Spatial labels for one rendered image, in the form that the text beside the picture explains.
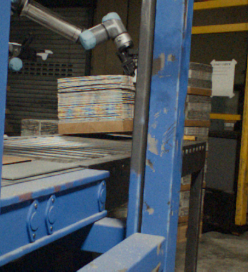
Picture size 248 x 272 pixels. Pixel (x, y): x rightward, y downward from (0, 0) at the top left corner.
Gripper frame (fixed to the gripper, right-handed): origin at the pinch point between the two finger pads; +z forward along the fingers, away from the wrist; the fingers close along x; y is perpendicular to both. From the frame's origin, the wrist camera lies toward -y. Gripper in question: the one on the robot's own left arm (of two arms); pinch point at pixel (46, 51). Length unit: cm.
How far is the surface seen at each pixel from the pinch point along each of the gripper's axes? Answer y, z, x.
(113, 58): -2, 475, -520
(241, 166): 65, 155, 48
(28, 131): 47, -18, 20
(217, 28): -38, 153, 2
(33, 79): 68, 389, -674
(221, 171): 76, 167, 21
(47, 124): 39, -16, 37
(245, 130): 37, 155, 45
